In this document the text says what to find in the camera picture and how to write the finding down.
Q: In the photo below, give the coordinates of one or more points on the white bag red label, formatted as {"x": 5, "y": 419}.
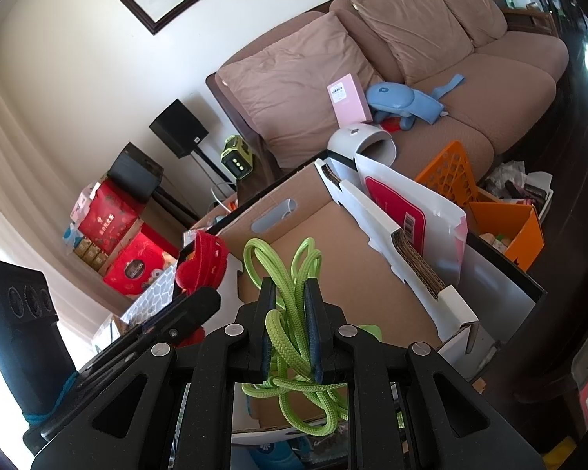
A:
{"x": 397, "y": 196}

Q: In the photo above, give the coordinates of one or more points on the red plastic clip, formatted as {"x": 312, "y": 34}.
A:
{"x": 206, "y": 254}

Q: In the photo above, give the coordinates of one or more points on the red gift bag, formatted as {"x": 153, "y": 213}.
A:
{"x": 108, "y": 220}

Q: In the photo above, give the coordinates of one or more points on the green black radio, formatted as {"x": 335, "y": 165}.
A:
{"x": 237, "y": 161}

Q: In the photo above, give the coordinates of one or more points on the orange cardboard box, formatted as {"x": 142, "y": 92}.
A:
{"x": 514, "y": 225}

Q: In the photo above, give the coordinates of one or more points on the dark wooden cabinet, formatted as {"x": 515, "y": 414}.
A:
{"x": 529, "y": 19}

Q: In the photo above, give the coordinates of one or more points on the stone pattern blanket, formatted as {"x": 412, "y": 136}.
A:
{"x": 152, "y": 298}

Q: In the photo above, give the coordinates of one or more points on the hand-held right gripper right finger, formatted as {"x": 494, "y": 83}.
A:
{"x": 314, "y": 333}

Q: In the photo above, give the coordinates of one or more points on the pink box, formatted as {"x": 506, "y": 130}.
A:
{"x": 348, "y": 100}

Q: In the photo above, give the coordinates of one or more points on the white cardboard box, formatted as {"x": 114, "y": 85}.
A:
{"x": 333, "y": 264}

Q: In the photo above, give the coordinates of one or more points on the white open box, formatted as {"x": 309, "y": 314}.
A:
{"x": 539, "y": 181}

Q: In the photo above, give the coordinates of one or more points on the brown sofa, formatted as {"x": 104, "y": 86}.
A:
{"x": 509, "y": 88}

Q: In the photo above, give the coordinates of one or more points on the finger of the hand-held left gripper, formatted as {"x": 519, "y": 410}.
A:
{"x": 191, "y": 311}

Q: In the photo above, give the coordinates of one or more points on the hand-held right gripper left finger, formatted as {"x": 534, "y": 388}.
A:
{"x": 265, "y": 333}

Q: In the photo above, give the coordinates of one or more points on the brown cardboard carton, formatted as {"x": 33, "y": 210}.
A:
{"x": 136, "y": 229}

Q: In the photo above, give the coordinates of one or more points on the small gold box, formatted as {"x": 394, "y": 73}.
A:
{"x": 100, "y": 264}
{"x": 91, "y": 255}
{"x": 82, "y": 247}

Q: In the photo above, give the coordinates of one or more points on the pink white packet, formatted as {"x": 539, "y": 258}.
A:
{"x": 84, "y": 201}

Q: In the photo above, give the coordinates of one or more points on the orange plastic basket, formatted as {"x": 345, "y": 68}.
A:
{"x": 451, "y": 171}

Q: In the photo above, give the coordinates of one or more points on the cream curtain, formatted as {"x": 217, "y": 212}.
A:
{"x": 29, "y": 181}

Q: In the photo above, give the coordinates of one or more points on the black speaker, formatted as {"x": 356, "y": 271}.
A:
{"x": 135, "y": 171}
{"x": 179, "y": 127}

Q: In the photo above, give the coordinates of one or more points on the black speaker stand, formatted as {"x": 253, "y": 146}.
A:
{"x": 174, "y": 205}
{"x": 210, "y": 171}

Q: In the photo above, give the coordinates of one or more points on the blue tissue packet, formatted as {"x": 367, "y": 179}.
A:
{"x": 72, "y": 239}

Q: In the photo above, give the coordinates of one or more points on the brown sofa cushion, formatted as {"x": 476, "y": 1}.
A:
{"x": 470, "y": 5}
{"x": 411, "y": 29}
{"x": 294, "y": 83}

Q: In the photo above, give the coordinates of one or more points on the white dome device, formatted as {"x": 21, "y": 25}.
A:
{"x": 353, "y": 139}

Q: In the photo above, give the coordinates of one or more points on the blue massager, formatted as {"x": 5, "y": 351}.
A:
{"x": 397, "y": 100}

